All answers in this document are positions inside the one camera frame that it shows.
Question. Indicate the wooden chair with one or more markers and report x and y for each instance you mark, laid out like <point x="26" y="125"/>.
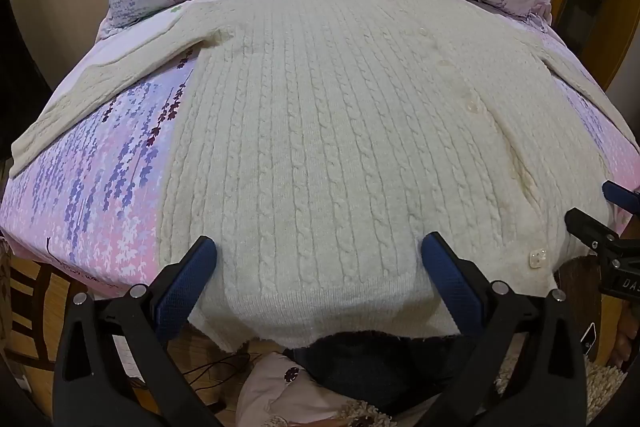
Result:
<point x="35" y="302"/>

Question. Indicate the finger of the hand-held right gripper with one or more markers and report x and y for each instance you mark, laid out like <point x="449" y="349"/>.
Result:
<point x="616" y="193"/>
<point x="585" y="224"/>

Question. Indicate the person's right hand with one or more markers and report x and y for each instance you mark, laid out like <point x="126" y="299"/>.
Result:
<point x="629" y="337"/>

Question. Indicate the pink flower-print garment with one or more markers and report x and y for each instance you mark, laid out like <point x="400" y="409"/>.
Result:
<point x="285" y="387"/>

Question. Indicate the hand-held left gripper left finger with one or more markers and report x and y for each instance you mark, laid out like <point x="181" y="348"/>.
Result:
<point x="192" y="277"/>

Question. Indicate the pink floral bed sheet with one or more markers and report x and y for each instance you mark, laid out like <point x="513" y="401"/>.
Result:
<point x="95" y="187"/>

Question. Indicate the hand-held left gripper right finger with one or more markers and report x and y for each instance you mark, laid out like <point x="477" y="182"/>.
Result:
<point x="445" y="272"/>

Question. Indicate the beige shaggy rug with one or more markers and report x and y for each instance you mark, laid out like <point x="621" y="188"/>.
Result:
<point x="602" y="392"/>

